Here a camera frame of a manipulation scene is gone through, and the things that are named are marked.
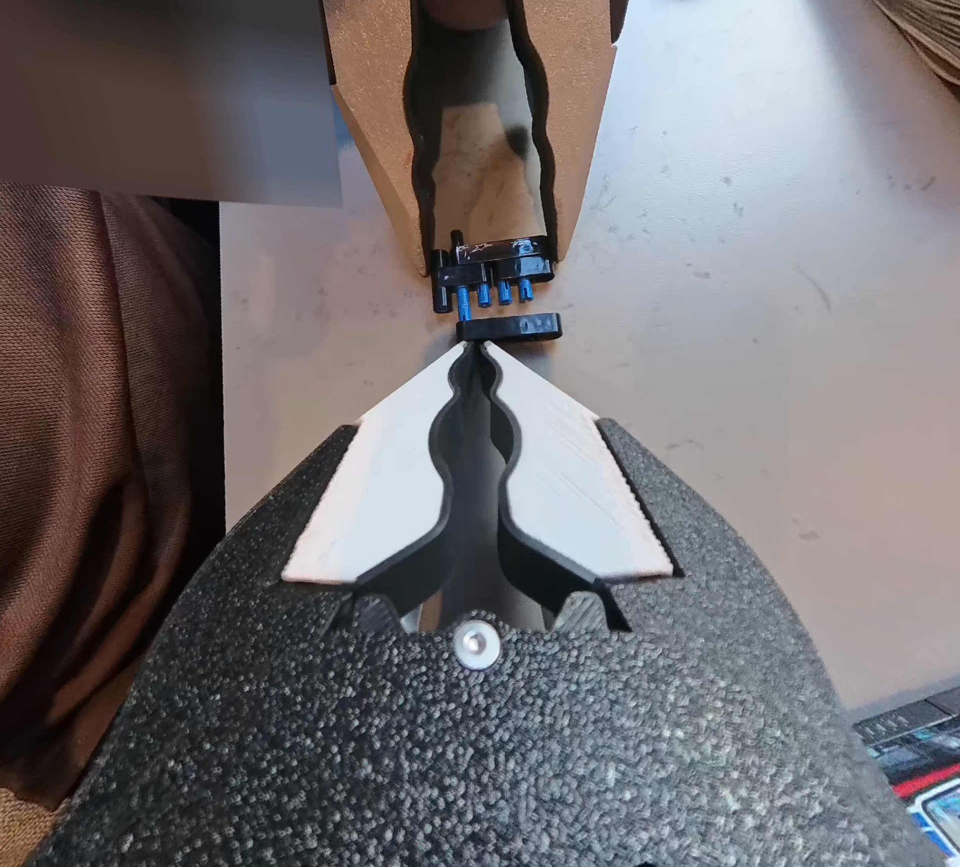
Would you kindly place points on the short black brick beam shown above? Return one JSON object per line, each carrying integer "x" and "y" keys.
{"x": 510, "y": 327}

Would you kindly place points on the person's brown sweater torso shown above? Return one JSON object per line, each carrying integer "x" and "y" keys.
{"x": 97, "y": 432}

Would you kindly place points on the single blue brick pin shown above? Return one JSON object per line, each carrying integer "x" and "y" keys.
{"x": 464, "y": 304}

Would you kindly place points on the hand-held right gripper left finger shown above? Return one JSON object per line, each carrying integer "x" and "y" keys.
{"x": 367, "y": 499}

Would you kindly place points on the light grey desk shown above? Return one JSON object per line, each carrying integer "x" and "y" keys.
{"x": 750, "y": 282}

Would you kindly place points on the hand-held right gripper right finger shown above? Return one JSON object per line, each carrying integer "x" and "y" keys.
{"x": 585, "y": 499}

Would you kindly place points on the black printed toy box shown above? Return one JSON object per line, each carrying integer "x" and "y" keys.
{"x": 907, "y": 724}

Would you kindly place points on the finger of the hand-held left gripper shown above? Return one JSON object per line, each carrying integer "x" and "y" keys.
{"x": 367, "y": 57}
{"x": 577, "y": 57}

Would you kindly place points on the black brick assembly blue pins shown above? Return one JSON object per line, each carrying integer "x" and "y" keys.
{"x": 510, "y": 263}

